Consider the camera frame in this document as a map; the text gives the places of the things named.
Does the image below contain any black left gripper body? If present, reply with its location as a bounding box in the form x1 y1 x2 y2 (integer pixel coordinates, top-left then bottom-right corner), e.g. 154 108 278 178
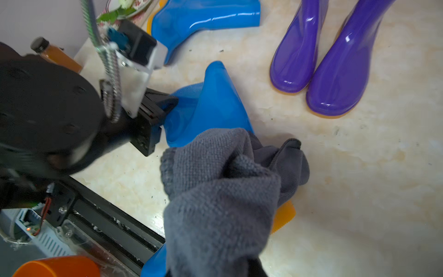
86 88 179 157

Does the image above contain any blue boot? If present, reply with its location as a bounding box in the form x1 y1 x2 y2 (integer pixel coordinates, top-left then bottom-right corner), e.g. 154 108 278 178
140 60 296 277
147 0 261 65

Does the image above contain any grey cloth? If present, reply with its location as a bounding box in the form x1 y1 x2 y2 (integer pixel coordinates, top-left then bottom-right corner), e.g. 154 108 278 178
160 128 310 277

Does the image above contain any purple boot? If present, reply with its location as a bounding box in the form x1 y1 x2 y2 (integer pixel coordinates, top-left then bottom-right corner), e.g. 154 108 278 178
306 0 393 117
269 0 329 93

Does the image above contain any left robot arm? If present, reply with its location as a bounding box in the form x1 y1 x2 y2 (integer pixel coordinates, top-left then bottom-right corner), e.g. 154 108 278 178
1 44 178 209

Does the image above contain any left flexible metal conduit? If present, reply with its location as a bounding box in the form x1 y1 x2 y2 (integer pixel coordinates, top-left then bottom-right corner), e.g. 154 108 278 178
80 1 122 123

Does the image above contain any floral tray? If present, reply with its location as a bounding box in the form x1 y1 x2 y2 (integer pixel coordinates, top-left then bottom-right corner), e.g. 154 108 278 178
98 1 160 29

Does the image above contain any white flower with leaves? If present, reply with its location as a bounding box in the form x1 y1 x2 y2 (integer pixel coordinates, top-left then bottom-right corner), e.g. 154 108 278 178
96 1 137 23

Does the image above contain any patterned plate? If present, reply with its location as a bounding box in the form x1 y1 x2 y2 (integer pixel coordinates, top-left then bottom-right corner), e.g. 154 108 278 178
105 0 153 19

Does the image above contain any brown bottle black cap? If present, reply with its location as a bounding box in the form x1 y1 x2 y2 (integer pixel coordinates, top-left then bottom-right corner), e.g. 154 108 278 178
30 37 83 73

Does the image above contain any orange plastic bowl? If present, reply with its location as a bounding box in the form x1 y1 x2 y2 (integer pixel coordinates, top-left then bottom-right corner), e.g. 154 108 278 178
13 256 101 277

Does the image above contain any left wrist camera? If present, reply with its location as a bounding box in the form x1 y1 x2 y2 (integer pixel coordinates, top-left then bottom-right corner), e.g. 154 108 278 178
106 20 168 118

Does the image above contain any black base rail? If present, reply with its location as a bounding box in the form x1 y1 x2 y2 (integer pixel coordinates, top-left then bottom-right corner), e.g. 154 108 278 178
46 177 165 277

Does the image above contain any white slotted cable duct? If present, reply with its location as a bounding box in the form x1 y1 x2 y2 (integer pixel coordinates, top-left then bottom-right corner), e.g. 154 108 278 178
1 208 75 257

